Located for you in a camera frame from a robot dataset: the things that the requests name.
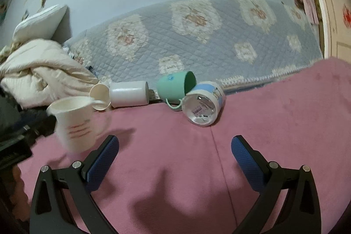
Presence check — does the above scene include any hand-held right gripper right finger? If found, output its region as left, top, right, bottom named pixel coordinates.
left=231, top=135, right=322, bottom=234

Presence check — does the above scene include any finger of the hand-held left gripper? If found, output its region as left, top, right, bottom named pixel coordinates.
left=23, top=114, right=59, bottom=139

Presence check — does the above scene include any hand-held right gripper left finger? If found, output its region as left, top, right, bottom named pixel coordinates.
left=29, top=135, right=124, bottom=234

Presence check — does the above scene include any white red-striped paper cup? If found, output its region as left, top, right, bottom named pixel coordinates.
left=46, top=96, right=95, bottom=154

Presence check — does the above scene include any small white paper cup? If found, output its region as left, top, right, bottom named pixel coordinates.
left=90, top=83, right=112, bottom=111

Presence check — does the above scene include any clear blue-label plastic cup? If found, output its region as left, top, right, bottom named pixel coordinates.
left=181, top=80, right=226, bottom=127

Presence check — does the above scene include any white plastic cup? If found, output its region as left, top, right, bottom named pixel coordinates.
left=109, top=81, right=150, bottom=108

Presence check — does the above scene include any person's left hand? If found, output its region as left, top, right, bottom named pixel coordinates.
left=10, top=165, right=30, bottom=221

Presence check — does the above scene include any dark cloth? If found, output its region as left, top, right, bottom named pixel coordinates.
left=0, top=90, right=54, bottom=132

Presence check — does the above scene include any cream duvet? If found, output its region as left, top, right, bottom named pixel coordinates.
left=0, top=39, right=100, bottom=110

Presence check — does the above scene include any pink blanket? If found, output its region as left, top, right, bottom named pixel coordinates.
left=16, top=57, right=351, bottom=234

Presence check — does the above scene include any white pillow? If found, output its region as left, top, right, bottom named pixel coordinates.
left=13, top=4, right=68, bottom=44

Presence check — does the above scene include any green mug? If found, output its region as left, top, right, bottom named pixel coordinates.
left=156, top=71, right=197, bottom=111

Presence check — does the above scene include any blue quilted floral mat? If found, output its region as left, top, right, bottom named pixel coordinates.
left=63, top=0, right=324, bottom=93

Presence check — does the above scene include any cream door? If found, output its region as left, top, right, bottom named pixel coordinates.
left=304, top=0, right=351, bottom=60

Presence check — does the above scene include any red door decoration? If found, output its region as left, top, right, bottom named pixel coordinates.
left=341, top=3, right=351, bottom=29

